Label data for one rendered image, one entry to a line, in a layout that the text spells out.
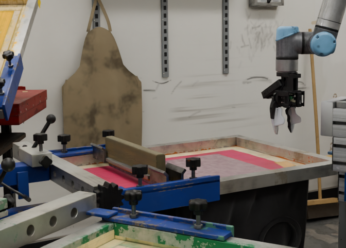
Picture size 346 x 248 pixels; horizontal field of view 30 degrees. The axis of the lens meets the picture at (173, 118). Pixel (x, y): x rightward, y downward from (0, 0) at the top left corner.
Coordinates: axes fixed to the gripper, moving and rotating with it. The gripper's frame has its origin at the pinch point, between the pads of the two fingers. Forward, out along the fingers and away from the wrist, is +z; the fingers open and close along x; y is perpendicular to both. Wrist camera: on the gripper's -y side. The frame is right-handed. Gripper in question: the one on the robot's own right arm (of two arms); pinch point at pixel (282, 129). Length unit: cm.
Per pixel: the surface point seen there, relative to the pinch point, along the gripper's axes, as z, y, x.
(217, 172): 9.5, 7.6, -32.2
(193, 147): 8.1, -25.3, -20.6
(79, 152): 5, -25, -65
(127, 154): 2, -1, -59
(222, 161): 9.5, -5.4, -21.3
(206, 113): 25, -200, 96
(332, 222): 105, -158, 175
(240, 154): 9.5, -11.4, -9.6
